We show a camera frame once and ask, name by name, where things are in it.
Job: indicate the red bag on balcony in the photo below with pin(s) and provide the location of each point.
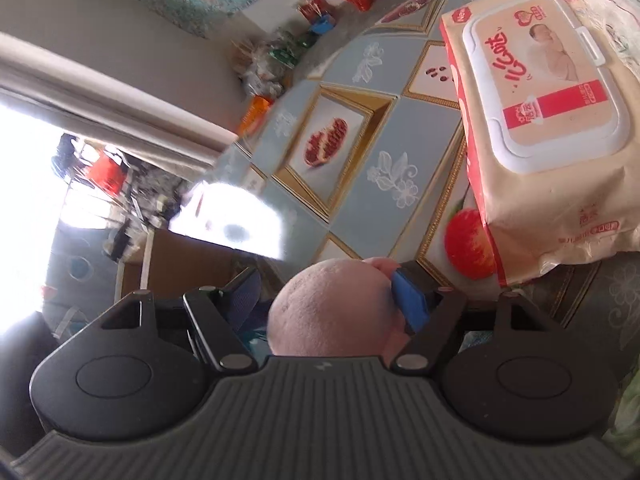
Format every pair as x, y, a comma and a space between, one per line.
107, 175

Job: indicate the patterned tablecloth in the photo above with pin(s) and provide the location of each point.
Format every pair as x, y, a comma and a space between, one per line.
368, 159

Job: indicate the blue small container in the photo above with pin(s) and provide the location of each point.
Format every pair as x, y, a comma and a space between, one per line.
324, 24

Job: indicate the green floral cloth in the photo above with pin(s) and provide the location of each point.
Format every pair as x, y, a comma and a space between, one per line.
623, 434

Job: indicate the pink foam sponge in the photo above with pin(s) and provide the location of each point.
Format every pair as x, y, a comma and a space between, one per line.
338, 307

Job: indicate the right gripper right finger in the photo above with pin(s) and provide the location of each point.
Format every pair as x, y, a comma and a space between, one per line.
433, 315

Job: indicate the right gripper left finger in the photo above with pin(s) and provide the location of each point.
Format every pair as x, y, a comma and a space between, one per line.
216, 314

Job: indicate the baby wipes pack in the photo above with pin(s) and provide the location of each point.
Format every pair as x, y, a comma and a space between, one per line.
551, 120

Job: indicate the brown cardboard box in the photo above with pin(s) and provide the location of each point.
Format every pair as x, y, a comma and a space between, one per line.
170, 264

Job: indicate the orange snack bag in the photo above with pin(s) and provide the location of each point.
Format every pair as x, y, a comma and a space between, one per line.
255, 114

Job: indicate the grey patterned cushion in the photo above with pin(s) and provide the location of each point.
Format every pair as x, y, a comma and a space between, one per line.
79, 276

